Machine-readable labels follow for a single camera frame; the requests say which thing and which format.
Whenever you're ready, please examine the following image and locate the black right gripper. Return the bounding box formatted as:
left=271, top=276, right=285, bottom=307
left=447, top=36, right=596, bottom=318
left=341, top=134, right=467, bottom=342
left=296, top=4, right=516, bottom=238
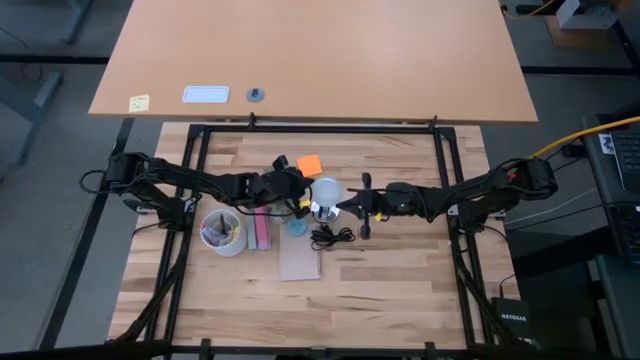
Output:
left=335, top=173, right=405, bottom=239

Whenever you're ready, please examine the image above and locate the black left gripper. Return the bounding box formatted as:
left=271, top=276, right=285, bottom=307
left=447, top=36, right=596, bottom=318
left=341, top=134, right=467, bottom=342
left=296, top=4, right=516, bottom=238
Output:
left=249, top=155, right=316, bottom=219

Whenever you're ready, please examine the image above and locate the white reflector lightbulb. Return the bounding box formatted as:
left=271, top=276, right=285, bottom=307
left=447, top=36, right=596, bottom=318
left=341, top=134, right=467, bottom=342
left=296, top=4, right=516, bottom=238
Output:
left=309, top=177, right=344, bottom=209

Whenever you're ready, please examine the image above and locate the orange sticky note pad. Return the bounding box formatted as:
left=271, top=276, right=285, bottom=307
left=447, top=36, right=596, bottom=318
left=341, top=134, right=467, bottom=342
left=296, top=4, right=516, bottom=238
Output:
left=296, top=153, right=324, bottom=179

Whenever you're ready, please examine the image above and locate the clear tape roll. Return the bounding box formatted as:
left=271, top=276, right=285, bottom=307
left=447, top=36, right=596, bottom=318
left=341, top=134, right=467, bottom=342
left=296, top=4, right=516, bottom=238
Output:
left=269, top=204, right=291, bottom=225

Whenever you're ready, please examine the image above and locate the kraft spiral notebook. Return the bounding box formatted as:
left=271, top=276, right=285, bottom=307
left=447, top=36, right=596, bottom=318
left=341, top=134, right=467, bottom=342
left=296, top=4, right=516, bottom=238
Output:
left=278, top=232, right=324, bottom=282

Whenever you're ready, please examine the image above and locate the white textured pen cup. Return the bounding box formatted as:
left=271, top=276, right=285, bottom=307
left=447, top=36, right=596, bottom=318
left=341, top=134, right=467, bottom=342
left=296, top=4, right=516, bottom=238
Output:
left=199, top=208, right=248, bottom=258

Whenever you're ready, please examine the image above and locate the beige desk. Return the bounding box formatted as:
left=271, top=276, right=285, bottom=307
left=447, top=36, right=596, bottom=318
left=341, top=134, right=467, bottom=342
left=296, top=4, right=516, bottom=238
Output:
left=88, top=0, right=539, bottom=124

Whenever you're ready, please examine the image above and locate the white rectangular card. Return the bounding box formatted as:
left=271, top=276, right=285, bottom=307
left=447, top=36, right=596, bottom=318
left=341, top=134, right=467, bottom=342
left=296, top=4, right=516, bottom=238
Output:
left=181, top=85, right=231, bottom=105

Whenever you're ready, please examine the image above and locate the black Netgear router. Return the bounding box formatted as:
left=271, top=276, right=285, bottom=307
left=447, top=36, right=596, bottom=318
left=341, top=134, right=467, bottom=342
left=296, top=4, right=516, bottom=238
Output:
left=491, top=296, right=531, bottom=341

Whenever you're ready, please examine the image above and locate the black computer tower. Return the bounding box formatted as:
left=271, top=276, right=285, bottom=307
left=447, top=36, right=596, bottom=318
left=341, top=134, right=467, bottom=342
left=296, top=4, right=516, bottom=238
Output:
left=582, top=113, right=640, bottom=264

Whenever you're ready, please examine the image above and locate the cardboard box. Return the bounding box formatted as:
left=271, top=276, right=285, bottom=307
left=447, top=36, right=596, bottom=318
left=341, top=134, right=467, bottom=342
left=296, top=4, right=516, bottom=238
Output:
left=544, top=14, right=626, bottom=50

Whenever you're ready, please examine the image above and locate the grey desk base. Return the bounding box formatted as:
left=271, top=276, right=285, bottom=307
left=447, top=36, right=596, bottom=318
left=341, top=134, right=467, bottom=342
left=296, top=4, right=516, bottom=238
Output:
left=0, top=69, right=64, bottom=166

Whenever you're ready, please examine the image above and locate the grey box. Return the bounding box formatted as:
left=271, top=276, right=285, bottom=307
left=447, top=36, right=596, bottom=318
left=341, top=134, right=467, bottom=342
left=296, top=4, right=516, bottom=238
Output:
left=555, top=0, right=621, bottom=30

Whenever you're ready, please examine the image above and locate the black lamp cable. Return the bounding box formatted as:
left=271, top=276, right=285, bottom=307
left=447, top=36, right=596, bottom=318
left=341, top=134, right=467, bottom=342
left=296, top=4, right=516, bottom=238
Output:
left=309, top=223, right=357, bottom=252

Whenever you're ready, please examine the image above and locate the black aluminium table frame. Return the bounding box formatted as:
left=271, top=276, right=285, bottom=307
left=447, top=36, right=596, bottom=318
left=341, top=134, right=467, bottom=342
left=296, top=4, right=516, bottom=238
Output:
left=107, top=113, right=541, bottom=360

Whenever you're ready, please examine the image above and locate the black cable bundle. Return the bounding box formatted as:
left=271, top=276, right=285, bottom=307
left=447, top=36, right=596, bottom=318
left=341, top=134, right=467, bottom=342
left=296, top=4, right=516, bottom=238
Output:
left=112, top=239, right=184, bottom=346
left=452, top=239, right=506, bottom=346

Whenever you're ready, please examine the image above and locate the thick yellow cable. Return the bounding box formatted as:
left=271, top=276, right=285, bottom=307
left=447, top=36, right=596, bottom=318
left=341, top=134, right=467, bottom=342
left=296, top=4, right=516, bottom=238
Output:
left=527, top=115, right=640, bottom=161

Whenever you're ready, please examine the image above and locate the thin yellow cable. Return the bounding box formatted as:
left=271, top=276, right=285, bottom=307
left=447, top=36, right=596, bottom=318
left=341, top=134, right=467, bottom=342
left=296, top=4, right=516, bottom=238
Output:
left=502, top=0, right=556, bottom=21

